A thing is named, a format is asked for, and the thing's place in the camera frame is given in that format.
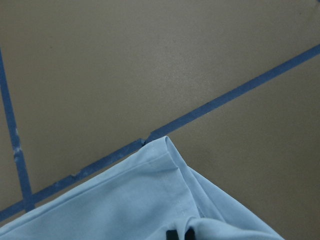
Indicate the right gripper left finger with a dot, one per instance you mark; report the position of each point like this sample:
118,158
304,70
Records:
172,235

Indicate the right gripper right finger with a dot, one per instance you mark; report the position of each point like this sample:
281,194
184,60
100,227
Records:
189,234

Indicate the light blue t-shirt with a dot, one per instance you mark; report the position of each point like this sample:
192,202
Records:
140,198

